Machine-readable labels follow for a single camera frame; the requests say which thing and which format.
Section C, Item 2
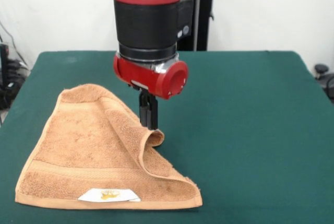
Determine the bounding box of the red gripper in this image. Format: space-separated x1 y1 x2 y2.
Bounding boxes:
113 54 189 131

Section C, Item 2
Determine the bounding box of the orange terry towel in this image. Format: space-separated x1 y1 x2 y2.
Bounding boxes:
15 83 203 210

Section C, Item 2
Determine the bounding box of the dark green table cloth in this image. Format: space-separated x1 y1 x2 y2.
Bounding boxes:
0 50 334 224

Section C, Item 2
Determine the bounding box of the black equipment stack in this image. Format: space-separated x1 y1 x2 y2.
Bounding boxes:
0 42 30 110

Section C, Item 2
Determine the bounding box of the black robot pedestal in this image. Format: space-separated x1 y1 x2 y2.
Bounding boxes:
176 0 225 52

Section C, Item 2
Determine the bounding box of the grey cable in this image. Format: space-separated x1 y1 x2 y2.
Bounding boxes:
0 21 28 65

